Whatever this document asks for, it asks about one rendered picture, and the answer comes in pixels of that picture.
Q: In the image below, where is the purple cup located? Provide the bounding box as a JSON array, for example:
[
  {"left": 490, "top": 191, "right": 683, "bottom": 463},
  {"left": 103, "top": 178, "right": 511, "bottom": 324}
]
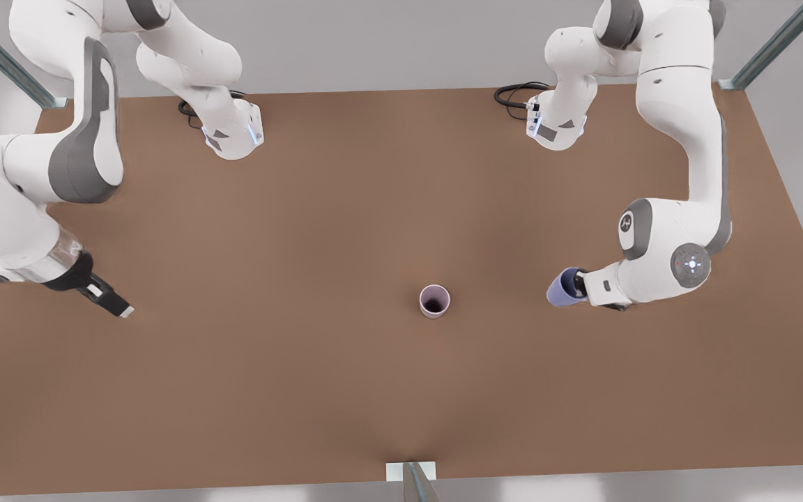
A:
[{"left": 546, "top": 267, "right": 588, "bottom": 308}]

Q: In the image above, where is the pink cup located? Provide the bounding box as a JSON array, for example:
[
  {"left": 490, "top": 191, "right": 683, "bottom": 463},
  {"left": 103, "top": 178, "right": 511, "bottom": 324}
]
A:
[{"left": 420, "top": 284, "right": 452, "bottom": 320}]

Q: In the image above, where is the black cable loop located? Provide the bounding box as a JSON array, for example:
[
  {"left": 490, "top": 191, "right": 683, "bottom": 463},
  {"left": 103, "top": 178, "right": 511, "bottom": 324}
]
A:
[
  {"left": 178, "top": 90, "right": 247, "bottom": 130},
  {"left": 494, "top": 82, "right": 553, "bottom": 121}
]

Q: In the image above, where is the silver frame post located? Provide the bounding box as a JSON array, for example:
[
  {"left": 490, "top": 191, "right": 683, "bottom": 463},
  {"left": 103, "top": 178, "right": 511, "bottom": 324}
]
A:
[
  {"left": 386, "top": 461, "right": 441, "bottom": 502},
  {"left": 0, "top": 6, "right": 68, "bottom": 110},
  {"left": 719, "top": 0, "right": 803, "bottom": 91}
]

